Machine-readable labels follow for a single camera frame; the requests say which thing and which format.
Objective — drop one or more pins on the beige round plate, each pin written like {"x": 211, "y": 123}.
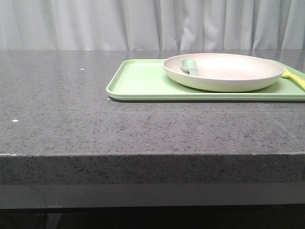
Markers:
{"x": 223, "y": 72}

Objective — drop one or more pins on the sage green plastic spoon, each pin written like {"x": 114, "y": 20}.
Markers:
{"x": 189, "y": 66}

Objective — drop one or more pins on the light green plastic tray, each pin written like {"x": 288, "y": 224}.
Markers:
{"x": 146, "y": 80}

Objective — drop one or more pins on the grey pleated curtain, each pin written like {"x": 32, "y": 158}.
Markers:
{"x": 151, "y": 25}

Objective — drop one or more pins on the yellow plastic fork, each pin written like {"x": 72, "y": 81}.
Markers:
{"x": 297, "y": 79}

